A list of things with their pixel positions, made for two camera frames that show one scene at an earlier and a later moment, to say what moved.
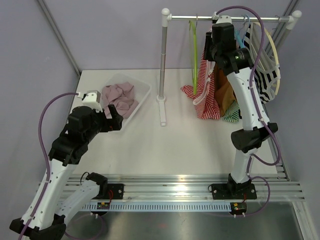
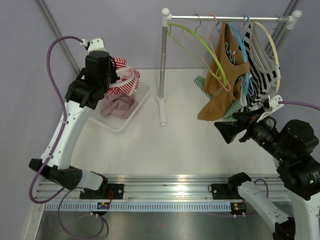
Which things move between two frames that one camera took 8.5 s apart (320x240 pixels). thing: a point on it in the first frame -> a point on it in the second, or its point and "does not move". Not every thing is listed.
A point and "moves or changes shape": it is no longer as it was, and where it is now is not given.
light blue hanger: (249, 20) does not move
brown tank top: (224, 93) moves or changes shape
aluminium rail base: (186, 192) does not move
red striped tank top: (204, 99) -> (128, 83)
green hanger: (193, 45) -> (216, 75)
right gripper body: (208, 54) -> (253, 128)
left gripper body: (103, 124) -> (112, 77)
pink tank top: (121, 96) does not move
